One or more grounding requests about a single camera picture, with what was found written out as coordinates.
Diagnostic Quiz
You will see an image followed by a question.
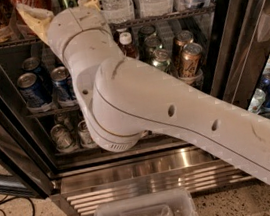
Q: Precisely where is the blue can front left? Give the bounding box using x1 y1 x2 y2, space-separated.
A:
17 72 53 113

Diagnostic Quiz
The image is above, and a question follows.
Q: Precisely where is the silver green can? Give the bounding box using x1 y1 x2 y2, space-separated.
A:
77 120 97 149
50 124 77 153

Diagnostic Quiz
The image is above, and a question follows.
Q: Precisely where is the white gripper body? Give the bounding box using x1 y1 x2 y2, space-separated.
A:
41 1 114 60

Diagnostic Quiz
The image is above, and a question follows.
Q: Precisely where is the gold can shelf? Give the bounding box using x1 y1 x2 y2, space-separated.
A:
178 42 203 78
167 29 199 65

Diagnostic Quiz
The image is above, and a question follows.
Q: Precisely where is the top wire shelf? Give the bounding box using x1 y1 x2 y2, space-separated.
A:
0 3 215 49

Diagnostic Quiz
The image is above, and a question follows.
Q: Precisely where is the gold can front middle shelf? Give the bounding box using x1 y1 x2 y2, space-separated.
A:
178 42 203 78

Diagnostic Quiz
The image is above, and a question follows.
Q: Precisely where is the silver can right fridge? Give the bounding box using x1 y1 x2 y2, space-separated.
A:
248 88 266 113

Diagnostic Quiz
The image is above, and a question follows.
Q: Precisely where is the green can front middle shelf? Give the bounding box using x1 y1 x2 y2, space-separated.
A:
150 49 172 74

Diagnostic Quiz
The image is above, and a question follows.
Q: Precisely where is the wire shelf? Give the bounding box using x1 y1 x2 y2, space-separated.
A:
25 105 79 119
0 3 215 49

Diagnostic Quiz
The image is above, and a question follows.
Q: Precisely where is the silver green can bottom left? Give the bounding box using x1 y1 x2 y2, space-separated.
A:
50 124 77 153

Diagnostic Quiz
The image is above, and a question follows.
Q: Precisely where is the middle wire shelf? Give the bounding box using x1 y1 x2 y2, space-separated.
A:
25 105 79 119

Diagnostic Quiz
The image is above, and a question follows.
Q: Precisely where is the blue can back left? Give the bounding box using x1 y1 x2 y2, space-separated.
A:
22 56 53 94

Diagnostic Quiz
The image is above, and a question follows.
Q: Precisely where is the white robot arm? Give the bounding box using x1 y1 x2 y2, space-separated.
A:
16 3 270 185

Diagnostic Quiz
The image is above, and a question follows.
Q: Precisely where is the tea bottle front white cap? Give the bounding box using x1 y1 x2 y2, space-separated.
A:
119 32 139 59

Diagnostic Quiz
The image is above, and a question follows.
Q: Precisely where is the tea bottle behind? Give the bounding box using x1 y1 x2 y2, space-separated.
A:
113 28 128 41

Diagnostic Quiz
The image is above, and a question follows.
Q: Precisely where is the stainless fridge base grille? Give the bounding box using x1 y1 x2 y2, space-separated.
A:
50 147 250 216

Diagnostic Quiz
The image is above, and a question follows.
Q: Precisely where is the green can back middle shelf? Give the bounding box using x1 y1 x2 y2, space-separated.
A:
138 25 156 44

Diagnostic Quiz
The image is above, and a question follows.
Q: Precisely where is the right glass fridge door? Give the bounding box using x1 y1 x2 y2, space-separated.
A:
211 0 270 109

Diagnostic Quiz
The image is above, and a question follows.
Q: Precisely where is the open fridge door left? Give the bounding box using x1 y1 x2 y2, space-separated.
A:
0 37 58 206

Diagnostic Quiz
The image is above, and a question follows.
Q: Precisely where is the gold can back middle shelf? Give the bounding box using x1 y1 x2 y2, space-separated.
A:
167 29 199 65

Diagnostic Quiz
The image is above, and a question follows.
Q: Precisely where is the clear water bottle left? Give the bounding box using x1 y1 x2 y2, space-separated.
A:
101 0 135 24

